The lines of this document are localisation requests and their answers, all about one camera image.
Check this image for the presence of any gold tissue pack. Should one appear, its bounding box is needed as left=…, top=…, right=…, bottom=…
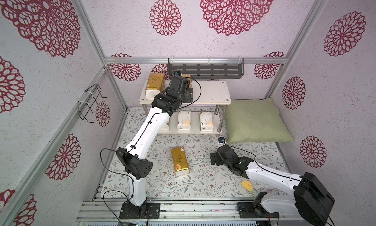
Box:
left=145, top=73, right=165, bottom=100
left=171, top=147, right=190, bottom=177
left=182, top=74, right=192, bottom=88

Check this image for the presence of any white tissue pack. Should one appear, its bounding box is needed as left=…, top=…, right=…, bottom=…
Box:
left=177, top=111, right=191, bottom=131
left=199, top=112, right=214, bottom=131
left=160, top=121, right=169, bottom=131

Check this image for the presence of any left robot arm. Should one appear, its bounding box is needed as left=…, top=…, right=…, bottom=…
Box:
left=116, top=76, right=190, bottom=219

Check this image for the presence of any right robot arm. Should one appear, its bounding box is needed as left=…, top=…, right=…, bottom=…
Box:
left=210, top=138, right=335, bottom=226

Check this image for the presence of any white two-tier shelf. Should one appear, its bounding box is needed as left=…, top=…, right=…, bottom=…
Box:
left=138, top=79, right=232, bottom=135

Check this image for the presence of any yellow sponge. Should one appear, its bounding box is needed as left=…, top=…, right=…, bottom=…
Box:
left=241, top=180, right=254, bottom=192

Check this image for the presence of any floral patterned floor mat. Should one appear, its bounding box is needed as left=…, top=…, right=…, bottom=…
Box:
left=96, top=107, right=290, bottom=199

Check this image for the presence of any green cushion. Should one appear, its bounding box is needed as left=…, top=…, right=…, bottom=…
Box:
left=224, top=99, right=294, bottom=144

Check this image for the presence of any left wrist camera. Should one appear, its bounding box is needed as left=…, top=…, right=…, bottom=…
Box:
left=173, top=70, right=182, bottom=77

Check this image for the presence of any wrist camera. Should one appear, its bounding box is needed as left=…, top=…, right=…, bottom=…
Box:
left=173, top=70, right=182, bottom=77
left=217, top=137, right=227, bottom=147

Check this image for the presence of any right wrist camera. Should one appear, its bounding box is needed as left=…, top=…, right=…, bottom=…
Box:
left=217, top=137, right=227, bottom=147

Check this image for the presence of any grey slotted wall shelf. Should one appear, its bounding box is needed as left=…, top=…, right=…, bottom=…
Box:
left=167, top=59, right=245, bottom=79

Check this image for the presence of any black wire wall rack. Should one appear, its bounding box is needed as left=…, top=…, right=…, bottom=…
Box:
left=76, top=84, right=108, bottom=123

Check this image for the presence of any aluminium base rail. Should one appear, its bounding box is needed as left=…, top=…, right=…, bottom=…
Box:
left=73, top=199, right=308, bottom=226

